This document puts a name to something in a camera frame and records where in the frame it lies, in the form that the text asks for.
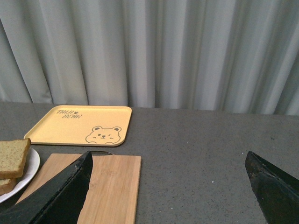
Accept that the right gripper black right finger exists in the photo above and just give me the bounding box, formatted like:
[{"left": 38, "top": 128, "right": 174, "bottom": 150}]
[{"left": 245, "top": 151, "right": 299, "bottom": 224}]

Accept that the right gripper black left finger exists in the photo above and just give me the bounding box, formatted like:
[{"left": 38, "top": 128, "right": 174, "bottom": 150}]
[{"left": 0, "top": 151, "right": 93, "bottom": 224}]

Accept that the white round plate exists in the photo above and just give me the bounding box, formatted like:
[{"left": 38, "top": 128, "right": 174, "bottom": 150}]
[{"left": 0, "top": 148, "right": 40, "bottom": 203}]

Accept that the bread slice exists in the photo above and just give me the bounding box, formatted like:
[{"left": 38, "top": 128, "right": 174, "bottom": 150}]
[
  {"left": 0, "top": 178, "right": 17, "bottom": 195},
  {"left": 0, "top": 139, "right": 31, "bottom": 179}
]

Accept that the wooden cutting board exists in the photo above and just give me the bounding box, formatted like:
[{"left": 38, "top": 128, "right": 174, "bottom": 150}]
[{"left": 16, "top": 153, "right": 142, "bottom": 224}]

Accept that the yellow bear tray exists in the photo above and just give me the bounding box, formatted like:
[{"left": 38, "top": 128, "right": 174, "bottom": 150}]
[{"left": 24, "top": 105, "right": 132, "bottom": 147}]

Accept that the grey curtain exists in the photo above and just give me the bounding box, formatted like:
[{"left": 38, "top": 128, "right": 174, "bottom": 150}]
[{"left": 0, "top": 0, "right": 299, "bottom": 115}]

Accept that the black cutting board handle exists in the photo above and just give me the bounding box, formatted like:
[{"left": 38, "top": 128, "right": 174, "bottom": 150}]
[{"left": 91, "top": 151, "right": 114, "bottom": 156}]

